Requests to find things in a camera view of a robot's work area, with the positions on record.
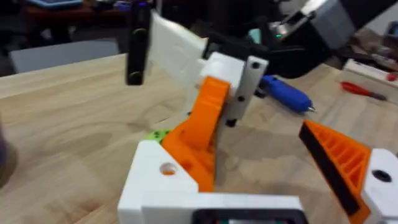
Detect finger of the white orange right gripper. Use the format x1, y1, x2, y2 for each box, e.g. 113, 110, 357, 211
222, 55, 269, 128

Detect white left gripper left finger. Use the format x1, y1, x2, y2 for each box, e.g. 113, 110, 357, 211
117, 139, 200, 224

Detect white orange left gripper right finger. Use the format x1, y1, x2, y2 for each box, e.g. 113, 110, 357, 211
298, 119, 398, 224

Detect orange ribbed wedge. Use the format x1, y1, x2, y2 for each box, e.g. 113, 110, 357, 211
160, 75, 231, 193

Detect blue electric screwdriver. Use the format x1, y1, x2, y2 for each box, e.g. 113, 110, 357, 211
259, 74, 317, 114

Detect green disc with holes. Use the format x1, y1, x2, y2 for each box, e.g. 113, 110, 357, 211
145, 128, 172, 146

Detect white flat box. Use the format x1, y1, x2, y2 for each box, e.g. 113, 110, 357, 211
343, 58, 398, 83

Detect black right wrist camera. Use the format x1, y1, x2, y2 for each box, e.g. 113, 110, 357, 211
125, 1, 152, 86

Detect red-handled tool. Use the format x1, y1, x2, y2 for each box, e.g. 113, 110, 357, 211
340, 81, 388, 101

